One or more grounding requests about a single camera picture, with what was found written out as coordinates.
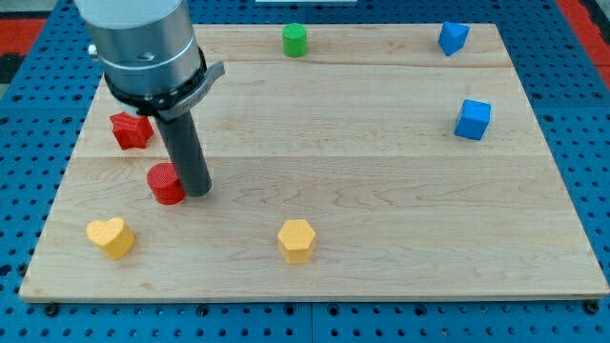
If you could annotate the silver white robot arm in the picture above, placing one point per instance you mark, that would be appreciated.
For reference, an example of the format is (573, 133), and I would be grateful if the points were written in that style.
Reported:
(151, 59)

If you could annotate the yellow heart block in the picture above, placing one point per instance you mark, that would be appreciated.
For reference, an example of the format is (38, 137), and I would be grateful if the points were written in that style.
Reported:
(114, 238)

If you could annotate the light wooden board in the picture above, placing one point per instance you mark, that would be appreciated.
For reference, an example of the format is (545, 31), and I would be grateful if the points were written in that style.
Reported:
(357, 137)

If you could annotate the yellow hexagon block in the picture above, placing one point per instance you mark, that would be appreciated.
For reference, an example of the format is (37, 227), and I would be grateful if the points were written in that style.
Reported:
(296, 241)

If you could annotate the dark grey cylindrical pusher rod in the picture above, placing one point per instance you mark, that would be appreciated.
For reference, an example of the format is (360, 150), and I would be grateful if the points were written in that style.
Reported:
(184, 148)

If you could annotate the green cylinder block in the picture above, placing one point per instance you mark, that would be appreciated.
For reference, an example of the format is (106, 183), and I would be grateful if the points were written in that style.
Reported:
(294, 40)

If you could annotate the red cylinder block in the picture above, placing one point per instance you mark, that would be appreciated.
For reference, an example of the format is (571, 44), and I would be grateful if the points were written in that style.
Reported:
(164, 183)

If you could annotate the red star block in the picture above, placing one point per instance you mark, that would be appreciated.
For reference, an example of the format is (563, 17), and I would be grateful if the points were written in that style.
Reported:
(131, 131)

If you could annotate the blue cube block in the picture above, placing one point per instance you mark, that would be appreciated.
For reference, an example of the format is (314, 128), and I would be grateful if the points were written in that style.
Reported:
(473, 119)

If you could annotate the blue triangular prism block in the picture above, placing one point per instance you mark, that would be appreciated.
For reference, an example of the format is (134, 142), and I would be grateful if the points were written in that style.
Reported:
(452, 37)

